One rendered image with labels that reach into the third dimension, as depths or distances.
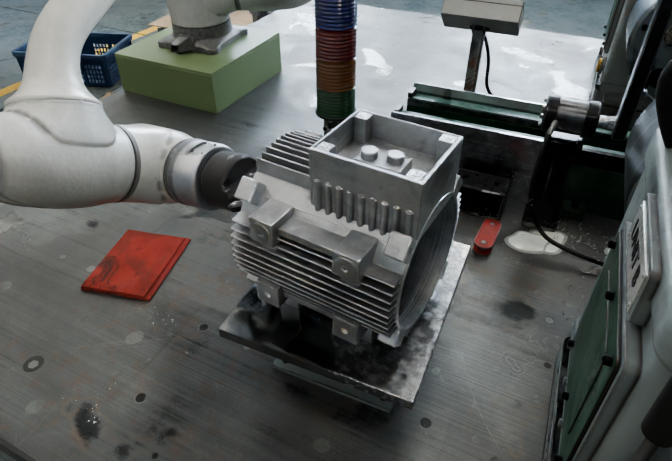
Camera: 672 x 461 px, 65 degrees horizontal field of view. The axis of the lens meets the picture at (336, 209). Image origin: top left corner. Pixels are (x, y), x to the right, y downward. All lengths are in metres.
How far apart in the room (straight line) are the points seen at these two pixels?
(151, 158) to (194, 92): 0.69
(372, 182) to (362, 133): 0.10
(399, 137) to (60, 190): 0.37
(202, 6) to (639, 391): 1.26
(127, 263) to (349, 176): 0.53
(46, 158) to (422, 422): 0.53
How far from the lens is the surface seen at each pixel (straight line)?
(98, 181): 0.67
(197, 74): 1.36
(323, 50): 0.77
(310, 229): 0.53
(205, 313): 0.83
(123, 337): 0.84
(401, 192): 0.48
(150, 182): 0.72
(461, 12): 1.26
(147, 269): 0.91
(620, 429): 0.47
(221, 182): 0.65
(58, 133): 0.64
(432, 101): 1.15
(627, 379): 0.44
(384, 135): 0.58
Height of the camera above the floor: 1.40
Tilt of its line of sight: 37 degrees down
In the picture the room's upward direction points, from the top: straight up
